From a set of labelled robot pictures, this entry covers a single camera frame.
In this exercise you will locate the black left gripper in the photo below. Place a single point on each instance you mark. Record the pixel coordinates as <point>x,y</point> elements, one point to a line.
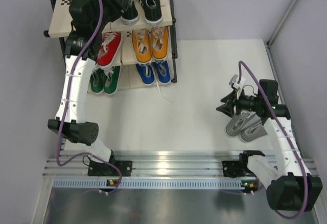
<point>118,3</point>

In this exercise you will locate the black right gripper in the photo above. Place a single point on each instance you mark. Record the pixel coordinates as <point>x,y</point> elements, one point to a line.
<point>226,108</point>

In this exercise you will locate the black canvas sneaker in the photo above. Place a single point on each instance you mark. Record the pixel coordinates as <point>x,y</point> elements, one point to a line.
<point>127,4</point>
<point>152,11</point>

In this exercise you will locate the grey canvas sneaker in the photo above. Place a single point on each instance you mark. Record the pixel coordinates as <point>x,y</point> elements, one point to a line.
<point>238,122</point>
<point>252,131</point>

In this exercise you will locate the red canvas sneaker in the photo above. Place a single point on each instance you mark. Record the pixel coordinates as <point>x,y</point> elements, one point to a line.
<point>111,43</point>

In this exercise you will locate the orange canvas sneaker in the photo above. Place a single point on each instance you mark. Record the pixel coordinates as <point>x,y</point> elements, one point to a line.
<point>141,46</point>
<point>160,40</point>

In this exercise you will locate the green canvas sneaker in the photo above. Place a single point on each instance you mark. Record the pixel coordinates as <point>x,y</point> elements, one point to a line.
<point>96,81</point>
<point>111,79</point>

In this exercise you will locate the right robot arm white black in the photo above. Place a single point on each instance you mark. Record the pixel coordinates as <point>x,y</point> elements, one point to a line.
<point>289,186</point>

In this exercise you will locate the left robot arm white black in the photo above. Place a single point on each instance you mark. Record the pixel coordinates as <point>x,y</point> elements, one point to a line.
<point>89,18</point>

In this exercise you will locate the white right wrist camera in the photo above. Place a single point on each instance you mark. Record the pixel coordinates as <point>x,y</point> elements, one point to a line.
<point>237,82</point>

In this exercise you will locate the beige shoe shelf black frame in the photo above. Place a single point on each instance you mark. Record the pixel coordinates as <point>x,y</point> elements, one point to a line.
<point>60,27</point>

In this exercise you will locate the white slotted cable duct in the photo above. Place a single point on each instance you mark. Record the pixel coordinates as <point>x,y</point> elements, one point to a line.
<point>138,183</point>

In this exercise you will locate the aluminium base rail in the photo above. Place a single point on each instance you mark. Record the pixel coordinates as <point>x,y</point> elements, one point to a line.
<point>172,164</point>

